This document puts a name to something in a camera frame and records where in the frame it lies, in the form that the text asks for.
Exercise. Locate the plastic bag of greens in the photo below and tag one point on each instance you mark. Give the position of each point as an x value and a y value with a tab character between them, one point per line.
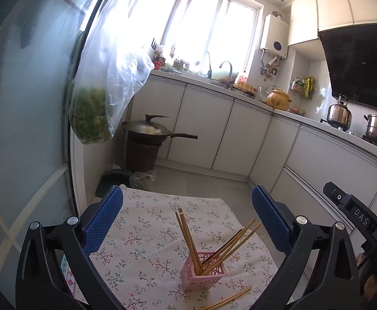
91	119

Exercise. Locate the white kitchen cabinets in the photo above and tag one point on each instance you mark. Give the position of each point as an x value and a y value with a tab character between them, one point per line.
249	135
333	6

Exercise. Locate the window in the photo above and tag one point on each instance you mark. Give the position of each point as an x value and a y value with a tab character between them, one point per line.
207	29

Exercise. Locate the black range hood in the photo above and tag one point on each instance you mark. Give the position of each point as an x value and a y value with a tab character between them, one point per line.
359	64

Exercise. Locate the bundle of bamboo chopsticks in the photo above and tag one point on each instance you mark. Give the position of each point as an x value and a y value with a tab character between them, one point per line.
238	247

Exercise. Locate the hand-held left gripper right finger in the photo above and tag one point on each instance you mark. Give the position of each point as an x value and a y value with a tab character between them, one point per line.
272	219

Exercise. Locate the steel wok lid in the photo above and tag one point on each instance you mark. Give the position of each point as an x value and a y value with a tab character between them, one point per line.
146	126

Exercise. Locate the dark dustpan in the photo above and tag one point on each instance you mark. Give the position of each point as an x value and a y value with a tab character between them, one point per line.
114	180

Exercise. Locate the glass sliding door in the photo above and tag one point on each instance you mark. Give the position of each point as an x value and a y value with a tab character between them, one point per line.
20	119

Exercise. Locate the steel kitchen faucet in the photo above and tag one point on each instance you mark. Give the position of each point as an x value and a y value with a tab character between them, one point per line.
229	71

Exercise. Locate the steel kettle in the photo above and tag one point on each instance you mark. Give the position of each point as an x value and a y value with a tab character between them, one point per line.
339	114

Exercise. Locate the golden ceramic pot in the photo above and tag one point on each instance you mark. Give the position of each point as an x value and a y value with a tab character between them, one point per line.
278	100

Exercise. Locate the black wok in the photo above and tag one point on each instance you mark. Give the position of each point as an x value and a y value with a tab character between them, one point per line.
149	134

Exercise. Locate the black chopstick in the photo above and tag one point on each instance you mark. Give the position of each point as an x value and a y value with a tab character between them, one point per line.
230	239

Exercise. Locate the white lower kitchen cabinets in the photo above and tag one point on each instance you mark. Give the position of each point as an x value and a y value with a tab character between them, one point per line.
249	135

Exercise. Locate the wicker steamer basket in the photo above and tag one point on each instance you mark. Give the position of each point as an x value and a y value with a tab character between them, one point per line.
241	87

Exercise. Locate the floral tablecloth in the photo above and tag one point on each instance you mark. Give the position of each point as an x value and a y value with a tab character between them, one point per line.
143	232

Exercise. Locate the crumpled clear plastic bag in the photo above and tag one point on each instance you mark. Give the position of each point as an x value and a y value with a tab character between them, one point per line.
143	180

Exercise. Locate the glass jar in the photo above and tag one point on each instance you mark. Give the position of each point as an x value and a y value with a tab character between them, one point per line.
261	93

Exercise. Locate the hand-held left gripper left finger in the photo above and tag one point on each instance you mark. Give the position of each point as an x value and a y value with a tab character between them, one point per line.
104	214

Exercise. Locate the bamboo chopstick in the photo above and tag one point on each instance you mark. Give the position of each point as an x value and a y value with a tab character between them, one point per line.
236	294
219	305
185	234

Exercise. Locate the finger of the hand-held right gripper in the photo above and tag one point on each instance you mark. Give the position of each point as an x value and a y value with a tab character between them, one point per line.
335	195

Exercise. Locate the white upper kitchen cabinets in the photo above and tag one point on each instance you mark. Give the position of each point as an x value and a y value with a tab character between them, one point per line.
333	6

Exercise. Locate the white water heater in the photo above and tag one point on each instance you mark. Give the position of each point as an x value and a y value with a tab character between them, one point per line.
274	35

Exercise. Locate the brown bucket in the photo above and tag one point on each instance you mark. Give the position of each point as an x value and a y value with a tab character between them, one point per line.
141	155

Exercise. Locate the water heater pipes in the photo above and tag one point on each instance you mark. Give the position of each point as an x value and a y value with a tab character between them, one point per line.
269	67

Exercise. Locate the person's right hand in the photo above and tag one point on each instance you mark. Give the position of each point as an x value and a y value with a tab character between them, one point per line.
369	284

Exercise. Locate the pink plastic basket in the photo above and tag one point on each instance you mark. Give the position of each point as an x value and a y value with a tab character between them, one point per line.
201	281

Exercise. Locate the wall rack with packets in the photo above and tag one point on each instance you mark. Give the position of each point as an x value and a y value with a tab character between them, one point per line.
301	87

